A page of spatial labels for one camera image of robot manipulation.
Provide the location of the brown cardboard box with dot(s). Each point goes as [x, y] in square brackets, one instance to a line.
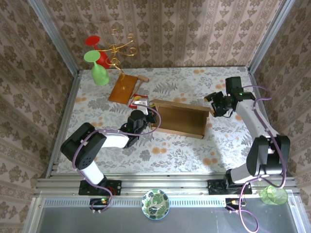
[182, 119]

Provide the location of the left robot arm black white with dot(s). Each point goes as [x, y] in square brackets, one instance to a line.
[82, 148]

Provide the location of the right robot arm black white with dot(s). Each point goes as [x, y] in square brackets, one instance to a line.
[267, 157]

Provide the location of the red snack packet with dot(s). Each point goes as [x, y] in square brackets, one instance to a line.
[139, 96]

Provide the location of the small wooden mallet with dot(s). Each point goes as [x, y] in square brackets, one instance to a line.
[143, 78]

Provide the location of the floral tablecloth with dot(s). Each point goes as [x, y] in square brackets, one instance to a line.
[170, 155]

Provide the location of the green plastic wine glass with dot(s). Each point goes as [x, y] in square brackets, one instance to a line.
[98, 71]

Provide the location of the red plastic wine glass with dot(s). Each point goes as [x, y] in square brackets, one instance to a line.
[103, 58]

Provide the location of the leaf pattern bowl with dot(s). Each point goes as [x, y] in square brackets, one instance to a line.
[155, 205]

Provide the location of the left black connector board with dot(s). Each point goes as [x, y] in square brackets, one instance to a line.
[97, 202]

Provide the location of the black connector board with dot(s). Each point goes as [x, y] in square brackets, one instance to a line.
[97, 202]
[233, 203]

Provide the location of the right black connector board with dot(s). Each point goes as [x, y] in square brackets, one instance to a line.
[233, 203]

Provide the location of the green transparent plastic cup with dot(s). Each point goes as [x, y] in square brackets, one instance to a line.
[274, 196]

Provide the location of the aluminium frame rail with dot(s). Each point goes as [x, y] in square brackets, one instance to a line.
[170, 184]

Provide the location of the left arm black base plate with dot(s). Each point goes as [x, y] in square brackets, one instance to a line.
[114, 187]

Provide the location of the aluminium frame post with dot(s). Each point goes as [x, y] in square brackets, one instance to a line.
[56, 36]
[269, 36]

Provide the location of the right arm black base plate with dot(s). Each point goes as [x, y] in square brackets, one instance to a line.
[215, 187]

